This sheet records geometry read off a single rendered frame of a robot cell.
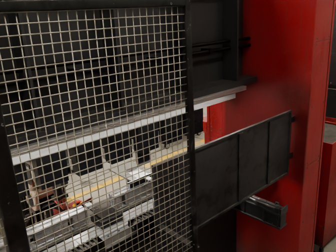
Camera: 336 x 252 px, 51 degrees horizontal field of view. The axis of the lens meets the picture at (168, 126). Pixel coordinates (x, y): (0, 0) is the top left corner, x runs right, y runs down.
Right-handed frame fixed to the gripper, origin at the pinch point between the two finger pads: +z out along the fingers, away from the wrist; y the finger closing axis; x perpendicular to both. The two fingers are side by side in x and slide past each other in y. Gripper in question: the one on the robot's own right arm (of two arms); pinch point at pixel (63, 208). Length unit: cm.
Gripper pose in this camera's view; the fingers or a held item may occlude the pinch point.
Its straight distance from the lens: 241.5
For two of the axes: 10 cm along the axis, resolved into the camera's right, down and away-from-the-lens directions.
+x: 5.6, -2.8, 7.8
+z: 2.5, 9.6, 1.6
